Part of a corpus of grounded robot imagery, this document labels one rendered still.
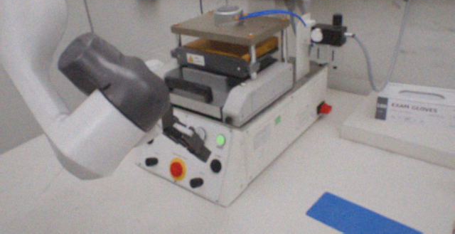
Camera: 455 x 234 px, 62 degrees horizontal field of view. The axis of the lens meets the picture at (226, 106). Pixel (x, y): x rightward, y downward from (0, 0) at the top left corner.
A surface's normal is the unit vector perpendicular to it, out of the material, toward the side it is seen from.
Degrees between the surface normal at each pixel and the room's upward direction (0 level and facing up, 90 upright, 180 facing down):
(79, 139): 49
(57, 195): 0
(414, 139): 0
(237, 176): 90
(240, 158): 90
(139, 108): 91
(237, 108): 41
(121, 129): 77
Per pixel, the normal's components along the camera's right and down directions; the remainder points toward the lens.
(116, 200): -0.08, -0.88
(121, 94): -0.01, -0.09
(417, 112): -0.47, 0.44
